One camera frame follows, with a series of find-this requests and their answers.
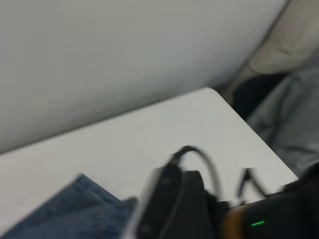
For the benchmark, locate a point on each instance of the grey-blue trousers of person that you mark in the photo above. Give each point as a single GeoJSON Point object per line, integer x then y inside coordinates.
{"type": "Point", "coordinates": [294, 119]}

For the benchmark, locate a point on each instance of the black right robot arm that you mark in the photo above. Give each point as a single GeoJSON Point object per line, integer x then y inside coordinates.
{"type": "Point", "coordinates": [286, 211]}

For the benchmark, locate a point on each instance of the pale beige rounded object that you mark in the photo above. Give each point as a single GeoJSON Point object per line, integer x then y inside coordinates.
{"type": "Point", "coordinates": [281, 54]}

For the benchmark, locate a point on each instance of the blue faded denim jeans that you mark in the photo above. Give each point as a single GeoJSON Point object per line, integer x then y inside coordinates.
{"type": "Point", "coordinates": [62, 219]}

